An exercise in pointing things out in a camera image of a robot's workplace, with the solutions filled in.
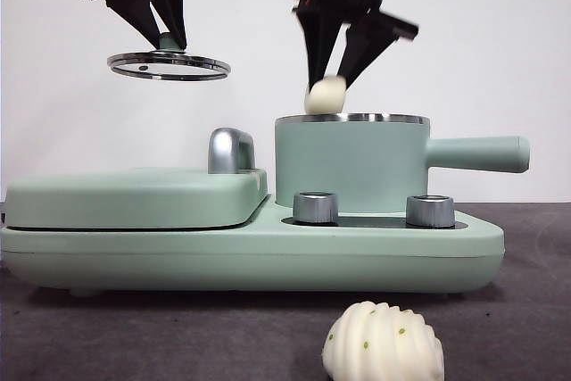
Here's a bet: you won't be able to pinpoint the silver cover handle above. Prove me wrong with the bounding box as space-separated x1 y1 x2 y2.
208 128 257 175

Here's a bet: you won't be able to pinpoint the green griddle cover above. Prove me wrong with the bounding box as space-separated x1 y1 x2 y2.
4 167 270 231

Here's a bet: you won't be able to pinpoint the green pot with handle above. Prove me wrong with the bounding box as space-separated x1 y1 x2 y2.
275 112 531 215

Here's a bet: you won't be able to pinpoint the green breakfast maker base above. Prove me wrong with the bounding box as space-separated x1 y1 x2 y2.
0 195 506 298

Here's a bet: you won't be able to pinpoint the white ridged bun green specks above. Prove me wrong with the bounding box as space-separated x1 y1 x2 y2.
323 300 445 381

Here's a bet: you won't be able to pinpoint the glass lid with green knob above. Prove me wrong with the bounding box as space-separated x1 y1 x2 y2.
106 32 232 82

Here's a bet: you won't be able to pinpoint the white rectangular steamed bun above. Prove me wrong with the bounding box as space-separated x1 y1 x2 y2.
304 76 348 114

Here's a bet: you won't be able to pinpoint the silver control knob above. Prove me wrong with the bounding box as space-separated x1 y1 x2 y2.
293 192 339 225
405 195 456 228

